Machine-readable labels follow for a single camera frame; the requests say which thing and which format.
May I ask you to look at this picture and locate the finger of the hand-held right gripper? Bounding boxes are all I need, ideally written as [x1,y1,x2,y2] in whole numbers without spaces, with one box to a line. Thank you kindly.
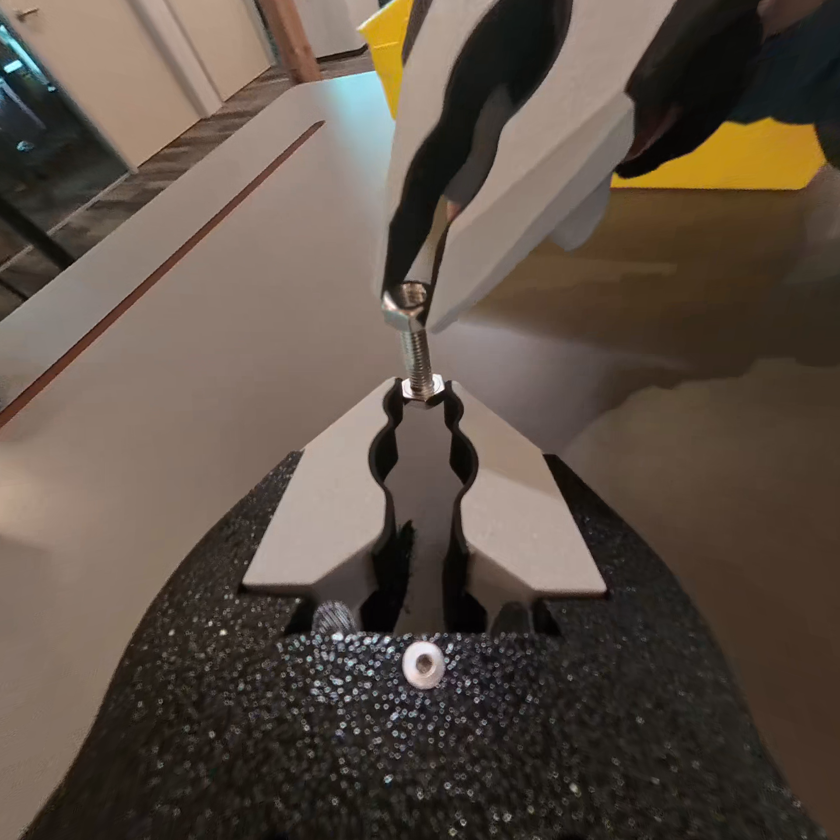
[427,0,680,332]
[381,0,573,299]

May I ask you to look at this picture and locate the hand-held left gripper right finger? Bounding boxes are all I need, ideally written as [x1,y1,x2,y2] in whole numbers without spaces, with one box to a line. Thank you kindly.
[441,378,609,632]

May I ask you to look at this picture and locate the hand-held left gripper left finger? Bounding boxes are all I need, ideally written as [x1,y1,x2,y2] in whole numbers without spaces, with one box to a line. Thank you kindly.
[241,376,404,632]

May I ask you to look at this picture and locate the yellow plastic bin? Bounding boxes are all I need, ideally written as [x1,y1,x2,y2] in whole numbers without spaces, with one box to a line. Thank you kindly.
[357,0,826,191]

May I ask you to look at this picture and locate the steel hex nut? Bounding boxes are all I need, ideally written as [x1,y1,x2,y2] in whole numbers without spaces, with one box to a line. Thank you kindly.
[400,375,445,408]

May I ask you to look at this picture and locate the steel hex bolt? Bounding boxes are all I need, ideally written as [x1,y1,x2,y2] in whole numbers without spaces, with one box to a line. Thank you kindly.
[381,279,435,388]

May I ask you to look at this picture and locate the person's right forearm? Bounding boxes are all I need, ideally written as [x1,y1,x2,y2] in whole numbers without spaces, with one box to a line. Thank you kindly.
[728,0,840,168]

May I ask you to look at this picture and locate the white door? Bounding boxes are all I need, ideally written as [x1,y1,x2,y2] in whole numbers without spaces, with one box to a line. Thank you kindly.
[0,0,201,173]
[167,0,274,102]

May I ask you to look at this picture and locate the wooden post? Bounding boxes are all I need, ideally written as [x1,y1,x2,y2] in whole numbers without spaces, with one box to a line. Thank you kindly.
[257,0,322,84]

